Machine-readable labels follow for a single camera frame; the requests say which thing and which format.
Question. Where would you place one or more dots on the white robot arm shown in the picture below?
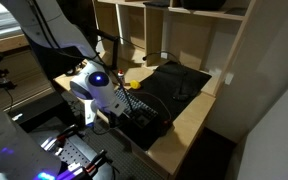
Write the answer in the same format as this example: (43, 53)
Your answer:
(45, 24)

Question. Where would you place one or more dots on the grey mechanical keyboard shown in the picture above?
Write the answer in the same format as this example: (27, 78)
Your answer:
(136, 110)

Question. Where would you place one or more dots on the black perforated breadboard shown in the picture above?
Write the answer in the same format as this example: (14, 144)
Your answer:
(125, 165)

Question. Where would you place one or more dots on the black gooseneck microphone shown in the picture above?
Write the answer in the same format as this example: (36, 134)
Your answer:
(175, 70)

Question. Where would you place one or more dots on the yellow toy duck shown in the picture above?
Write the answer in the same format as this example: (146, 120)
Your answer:
(135, 84)

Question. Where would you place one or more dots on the wooden shelf unit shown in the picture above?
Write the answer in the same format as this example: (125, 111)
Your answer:
(153, 31)

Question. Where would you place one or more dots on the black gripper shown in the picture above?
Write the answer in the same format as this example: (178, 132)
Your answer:
(117, 121)

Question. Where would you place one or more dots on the black desk mat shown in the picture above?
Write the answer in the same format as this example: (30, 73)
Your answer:
(156, 92)

